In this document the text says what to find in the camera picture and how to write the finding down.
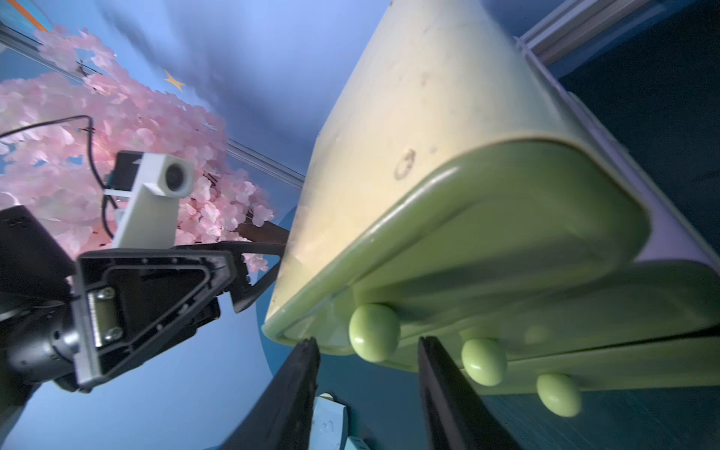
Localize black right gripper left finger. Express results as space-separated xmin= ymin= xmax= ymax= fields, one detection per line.
xmin=219 ymin=337 xmax=321 ymax=450

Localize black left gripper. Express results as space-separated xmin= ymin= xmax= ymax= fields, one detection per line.
xmin=52 ymin=241 xmax=285 ymax=390

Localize yellow green drawer cabinet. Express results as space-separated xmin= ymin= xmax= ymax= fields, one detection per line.
xmin=262 ymin=1 xmax=719 ymax=417

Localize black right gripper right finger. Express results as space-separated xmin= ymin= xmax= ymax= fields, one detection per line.
xmin=418 ymin=337 xmax=521 ymax=449

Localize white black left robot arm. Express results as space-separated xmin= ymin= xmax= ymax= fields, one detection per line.
xmin=1 ymin=206 xmax=285 ymax=434

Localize pink cherry blossom tree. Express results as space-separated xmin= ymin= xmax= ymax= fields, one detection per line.
xmin=1 ymin=28 xmax=275 ymax=257

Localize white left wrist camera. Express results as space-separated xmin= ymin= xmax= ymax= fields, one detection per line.
xmin=104 ymin=151 xmax=195 ymax=249

